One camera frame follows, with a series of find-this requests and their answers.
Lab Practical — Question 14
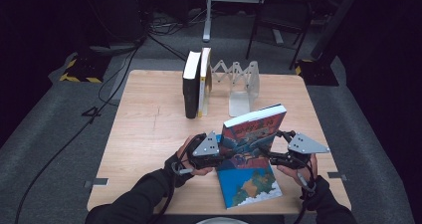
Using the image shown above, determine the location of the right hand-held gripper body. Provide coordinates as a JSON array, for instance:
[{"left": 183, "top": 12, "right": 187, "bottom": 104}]
[{"left": 282, "top": 132, "right": 331, "bottom": 170}]

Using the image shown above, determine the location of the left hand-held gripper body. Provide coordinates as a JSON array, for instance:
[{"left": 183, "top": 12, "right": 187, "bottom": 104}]
[{"left": 186, "top": 130, "right": 221, "bottom": 170}]

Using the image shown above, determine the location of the red illustrated book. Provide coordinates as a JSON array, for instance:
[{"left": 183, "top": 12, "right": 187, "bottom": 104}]
[{"left": 218, "top": 104, "right": 288, "bottom": 172}]

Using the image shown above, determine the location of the blue book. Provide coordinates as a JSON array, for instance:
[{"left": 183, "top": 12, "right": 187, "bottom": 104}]
[{"left": 215, "top": 133, "right": 284, "bottom": 210}]

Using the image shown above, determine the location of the expandable metal book rack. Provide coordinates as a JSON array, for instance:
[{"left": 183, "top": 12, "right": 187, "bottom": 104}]
[{"left": 207, "top": 60, "right": 261, "bottom": 117}]

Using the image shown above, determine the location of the black hardcover book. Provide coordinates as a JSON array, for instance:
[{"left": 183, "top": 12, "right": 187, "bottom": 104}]
[{"left": 182, "top": 50, "right": 203, "bottom": 119}]

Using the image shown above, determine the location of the yellow book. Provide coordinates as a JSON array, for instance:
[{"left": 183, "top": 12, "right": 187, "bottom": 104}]
[{"left": 197, "top": 47, "right": 213, "bottom": 118}]

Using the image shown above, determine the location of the person's left hand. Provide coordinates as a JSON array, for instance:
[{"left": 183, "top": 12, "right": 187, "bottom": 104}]
[{"left": 175, "top": 134, "right": 215, "bottom": 177}]

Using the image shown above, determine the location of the person's right hand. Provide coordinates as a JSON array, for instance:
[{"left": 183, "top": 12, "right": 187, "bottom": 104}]
[{"left": 277, "top": 153, "right": 319, "bottom": 187}]

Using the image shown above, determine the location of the grey tape mark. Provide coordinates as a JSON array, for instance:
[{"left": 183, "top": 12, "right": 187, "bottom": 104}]
[
  {"left": 84, "top": 177, "right": 109, "bottom": 188},
  {"left": 327, "top": 171, "right": 347, "bottom": 181}
]

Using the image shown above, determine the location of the white rounded object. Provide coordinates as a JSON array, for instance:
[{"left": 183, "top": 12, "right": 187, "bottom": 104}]
[{"left": 197, "top": 217, "right": 248, "bottom": 224}]

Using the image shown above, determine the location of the black yellow striped base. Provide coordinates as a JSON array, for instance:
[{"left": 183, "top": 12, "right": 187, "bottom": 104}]
[
  {"left": 295, "top": 58, "right": 340, "bottom": 87},
  {"left": 59, "top": 53, "right": 112, "bottom": 84}
]

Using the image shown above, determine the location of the black chair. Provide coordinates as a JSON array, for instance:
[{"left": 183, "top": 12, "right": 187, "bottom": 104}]
[{"left": 245, "top": 0, "right": 313, "bottom": 71}]

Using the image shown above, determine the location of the black cabinet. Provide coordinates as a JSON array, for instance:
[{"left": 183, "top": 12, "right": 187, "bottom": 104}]
[{"left": 81, "top": 0, "right": 147, "bottom": 49}]

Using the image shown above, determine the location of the right hand-held gripper cable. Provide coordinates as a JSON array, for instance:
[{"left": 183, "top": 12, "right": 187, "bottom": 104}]
[{"left": 293, "top": 160, "right": 317, "bottom": 224}]

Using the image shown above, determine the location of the hand-held gripper cable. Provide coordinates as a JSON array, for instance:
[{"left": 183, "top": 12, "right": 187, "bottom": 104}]
[
  {"left": 155, "top": 133, "right": 207, "bottom": 224},
  {"left": 293, "top": 160, "right": 317, "bottom": 224}
]

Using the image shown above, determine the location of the left hand-held gripper cable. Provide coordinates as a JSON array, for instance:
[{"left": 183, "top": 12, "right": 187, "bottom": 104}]
[{"left": 155, "top": 133, "right": 207, "bottom": 224}]

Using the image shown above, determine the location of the grey slanted post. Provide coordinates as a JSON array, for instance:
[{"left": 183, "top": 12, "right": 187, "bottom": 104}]
[{"left": 310, "top": 0, "right": 364, "bottom": 61}]

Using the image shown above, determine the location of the tangle of floor cables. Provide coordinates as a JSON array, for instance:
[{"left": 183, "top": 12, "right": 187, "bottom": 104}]
[{"left": 145, "top": 8, "right": 207, "bottom": 37}]

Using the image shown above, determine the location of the white desk frame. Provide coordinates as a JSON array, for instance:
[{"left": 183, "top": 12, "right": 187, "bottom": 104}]
[{"left": 202, "top": 0, "right": 287, "bottom": 43}]

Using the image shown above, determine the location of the long black floor cable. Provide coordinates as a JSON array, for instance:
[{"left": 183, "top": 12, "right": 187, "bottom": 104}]
[{"left": 14, "top": 34, "right": 187, "bottom": 224}]

